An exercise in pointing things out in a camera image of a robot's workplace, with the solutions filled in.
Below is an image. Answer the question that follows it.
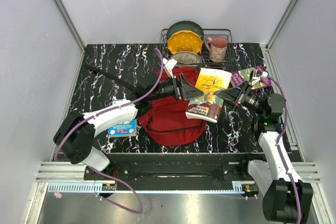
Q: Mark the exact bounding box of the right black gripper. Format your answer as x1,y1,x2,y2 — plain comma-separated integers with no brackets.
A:
213,80,265,116

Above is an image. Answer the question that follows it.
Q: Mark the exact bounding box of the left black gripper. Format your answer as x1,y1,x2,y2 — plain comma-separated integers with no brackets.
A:
149,73,204,102

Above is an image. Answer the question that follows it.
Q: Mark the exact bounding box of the yellow paperback book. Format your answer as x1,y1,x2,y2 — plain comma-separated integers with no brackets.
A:
185,68,232,123

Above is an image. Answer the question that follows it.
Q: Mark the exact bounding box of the black wire dish rack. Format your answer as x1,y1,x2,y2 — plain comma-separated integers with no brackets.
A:
160,28,234,69

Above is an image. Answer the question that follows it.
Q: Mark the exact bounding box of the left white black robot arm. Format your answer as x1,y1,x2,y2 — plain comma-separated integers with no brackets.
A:
54,73,204,180

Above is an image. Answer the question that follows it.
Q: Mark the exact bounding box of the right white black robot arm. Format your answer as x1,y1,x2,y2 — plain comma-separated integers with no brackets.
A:
215,82,313,223

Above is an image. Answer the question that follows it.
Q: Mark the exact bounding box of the purple treehouse paperback book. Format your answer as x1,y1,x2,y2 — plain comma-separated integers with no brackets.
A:
230,66,271,90

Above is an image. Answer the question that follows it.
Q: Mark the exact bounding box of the grey patterned small plate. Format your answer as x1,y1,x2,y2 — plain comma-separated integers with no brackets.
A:
170,51,202,65

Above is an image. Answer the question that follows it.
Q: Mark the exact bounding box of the pink patterned mug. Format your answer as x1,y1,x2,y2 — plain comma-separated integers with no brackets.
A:
205,37,228,62

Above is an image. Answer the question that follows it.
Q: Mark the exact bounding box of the yellow dotted plate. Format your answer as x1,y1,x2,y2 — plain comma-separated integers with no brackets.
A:
167,30,203,54

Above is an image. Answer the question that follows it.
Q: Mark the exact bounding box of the dark green plate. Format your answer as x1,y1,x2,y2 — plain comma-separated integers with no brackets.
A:
166,20,204,40

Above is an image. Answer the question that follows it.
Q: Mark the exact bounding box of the blue comic paperback book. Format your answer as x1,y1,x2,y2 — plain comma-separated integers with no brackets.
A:
108,99,138,138

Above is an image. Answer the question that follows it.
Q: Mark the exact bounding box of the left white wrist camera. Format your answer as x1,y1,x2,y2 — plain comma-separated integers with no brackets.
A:
163,58,177,78

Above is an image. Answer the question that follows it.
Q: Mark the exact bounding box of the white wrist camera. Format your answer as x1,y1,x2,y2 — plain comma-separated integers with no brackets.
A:
163,58,177,78
249,68,268,86

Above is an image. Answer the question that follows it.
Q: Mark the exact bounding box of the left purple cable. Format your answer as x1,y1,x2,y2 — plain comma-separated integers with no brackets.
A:
53,47,166,214

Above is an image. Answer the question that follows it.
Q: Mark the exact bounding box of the purple cable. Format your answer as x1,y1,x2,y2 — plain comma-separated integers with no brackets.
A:
53,47,166,214
217,75,302,224

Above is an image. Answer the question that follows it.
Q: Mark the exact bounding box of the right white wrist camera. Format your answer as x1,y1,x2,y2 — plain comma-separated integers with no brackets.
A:
249,68,268,86

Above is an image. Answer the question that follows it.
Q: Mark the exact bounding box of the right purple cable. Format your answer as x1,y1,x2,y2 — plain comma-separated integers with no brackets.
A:
217,75,302,224

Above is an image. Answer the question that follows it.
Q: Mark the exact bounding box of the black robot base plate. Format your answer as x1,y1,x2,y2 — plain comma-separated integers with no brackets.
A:
102,153,266,181

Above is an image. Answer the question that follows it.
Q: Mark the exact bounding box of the aluminium frame rail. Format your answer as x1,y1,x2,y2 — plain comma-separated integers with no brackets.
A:
52,0,86,52

